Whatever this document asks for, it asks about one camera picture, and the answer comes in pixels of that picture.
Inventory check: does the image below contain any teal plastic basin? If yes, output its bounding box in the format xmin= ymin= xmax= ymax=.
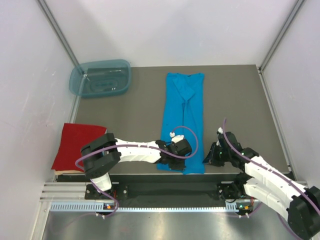
xmin=69 ymin=59 xmax=132 ymax=99

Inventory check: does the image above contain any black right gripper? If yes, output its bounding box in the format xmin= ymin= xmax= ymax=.
xmin=202 ymin=142 xmax=231 ymax=167

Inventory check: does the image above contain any aluminium frame rail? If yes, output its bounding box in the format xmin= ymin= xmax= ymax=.
xmin=40 ymin=182 xmax=87 ymax=202

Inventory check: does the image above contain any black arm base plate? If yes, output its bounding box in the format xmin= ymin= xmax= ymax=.
xmin=85 ymin=173 xmax=248 ymax=201

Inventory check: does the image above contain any right aluminium corner post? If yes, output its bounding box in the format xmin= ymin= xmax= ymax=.
xmin=258 ymin=0 xmax=307 ymax=72

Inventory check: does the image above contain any blue t shirt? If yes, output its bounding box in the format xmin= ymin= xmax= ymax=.
xmin=160 ymin=73 xmax=205 ymax=174

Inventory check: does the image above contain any aluminium corner post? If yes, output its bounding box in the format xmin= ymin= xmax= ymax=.
xmin=258 ymin=0 xmax=307 ymax=72
xmin=36 ymin=0 xmax=79 ymax=66

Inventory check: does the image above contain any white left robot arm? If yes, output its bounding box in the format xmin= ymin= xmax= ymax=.
xmin=75 ymin=133 xmax=192 ymax=199

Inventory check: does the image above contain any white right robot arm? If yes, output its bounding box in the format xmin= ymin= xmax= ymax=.
xmin=203 ymin=127 xmax=320 ymax=240

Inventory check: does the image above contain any beige folded t shirt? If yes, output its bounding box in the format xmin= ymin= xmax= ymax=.
xmin=53 ymin=170 xmax=84 ymax=176

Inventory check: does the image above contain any left aluminium corner post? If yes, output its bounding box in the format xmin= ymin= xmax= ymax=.
xmin=36 ymin=0 xmax=79 ymax=66

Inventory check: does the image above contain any red folded t shirt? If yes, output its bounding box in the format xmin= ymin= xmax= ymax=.
xmin=51 ymin=123 xmax=107 ymax=171

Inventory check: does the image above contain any grey slotted cable duct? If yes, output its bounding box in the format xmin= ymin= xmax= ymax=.
xmin=50 ymin=202 xmax=253 ymax=213

